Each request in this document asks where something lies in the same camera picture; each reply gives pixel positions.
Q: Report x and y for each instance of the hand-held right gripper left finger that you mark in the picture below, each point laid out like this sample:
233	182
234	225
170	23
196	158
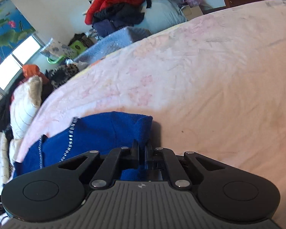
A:
135	153

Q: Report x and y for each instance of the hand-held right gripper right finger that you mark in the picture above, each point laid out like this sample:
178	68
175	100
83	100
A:
146	155

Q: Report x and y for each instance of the blue knit sweater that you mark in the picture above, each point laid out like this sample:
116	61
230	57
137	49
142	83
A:
97	128

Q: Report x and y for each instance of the black clothes heap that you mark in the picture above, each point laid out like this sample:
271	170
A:
3	112

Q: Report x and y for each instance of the pile of dark clothes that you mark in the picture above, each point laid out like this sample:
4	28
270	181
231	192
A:
124	14

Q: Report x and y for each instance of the white patterned bedding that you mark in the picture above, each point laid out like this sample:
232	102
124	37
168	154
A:
3	162

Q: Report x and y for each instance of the pink floral blanket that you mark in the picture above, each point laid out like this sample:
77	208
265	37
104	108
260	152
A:
205	76

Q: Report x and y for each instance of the white quilted duvet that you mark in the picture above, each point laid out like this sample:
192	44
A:
23	107

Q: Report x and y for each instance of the leopard print cloth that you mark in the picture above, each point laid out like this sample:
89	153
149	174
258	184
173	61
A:
63	75

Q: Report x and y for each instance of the light blue fleece blanket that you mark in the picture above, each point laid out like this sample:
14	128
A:
119	39

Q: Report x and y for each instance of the green plastic basket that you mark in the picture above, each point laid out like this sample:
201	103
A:
77	45

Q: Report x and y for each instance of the patterned clear plastic bag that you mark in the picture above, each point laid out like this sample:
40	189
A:
53	49

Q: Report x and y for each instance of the orange cloth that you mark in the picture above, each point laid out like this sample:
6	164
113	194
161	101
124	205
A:
31	70

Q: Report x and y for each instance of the plastic-wrapped pale bundle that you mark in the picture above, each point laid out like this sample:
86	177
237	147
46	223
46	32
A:
162	12

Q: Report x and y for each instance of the window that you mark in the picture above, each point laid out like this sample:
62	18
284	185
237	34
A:
16	57

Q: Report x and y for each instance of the cardboard box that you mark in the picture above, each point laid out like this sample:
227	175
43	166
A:
193	12

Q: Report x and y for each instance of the red garment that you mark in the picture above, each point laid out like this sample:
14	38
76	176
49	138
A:
104	2

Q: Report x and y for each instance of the purple plastic bag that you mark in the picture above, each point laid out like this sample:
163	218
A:
193	0

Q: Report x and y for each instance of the lotus flower curtain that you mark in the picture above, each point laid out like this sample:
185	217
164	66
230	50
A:
4	26

